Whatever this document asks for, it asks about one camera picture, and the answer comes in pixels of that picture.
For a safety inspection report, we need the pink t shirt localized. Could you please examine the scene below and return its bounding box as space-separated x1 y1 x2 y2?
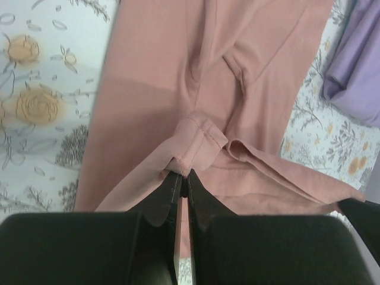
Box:
74 0 366 259

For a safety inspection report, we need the folded purple t shirt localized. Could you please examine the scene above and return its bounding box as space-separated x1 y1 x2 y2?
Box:
322 1 379 127

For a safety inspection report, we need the floral table mat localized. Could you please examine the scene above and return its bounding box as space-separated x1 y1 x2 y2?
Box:
1 1 379 275

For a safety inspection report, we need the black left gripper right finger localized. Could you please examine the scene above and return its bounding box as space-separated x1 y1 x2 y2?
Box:
186 172 373 284

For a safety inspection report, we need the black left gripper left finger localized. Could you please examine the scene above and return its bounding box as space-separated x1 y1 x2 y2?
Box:
1 173 183 284

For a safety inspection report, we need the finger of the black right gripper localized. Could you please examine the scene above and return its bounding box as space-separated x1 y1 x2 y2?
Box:
338 199 380 258

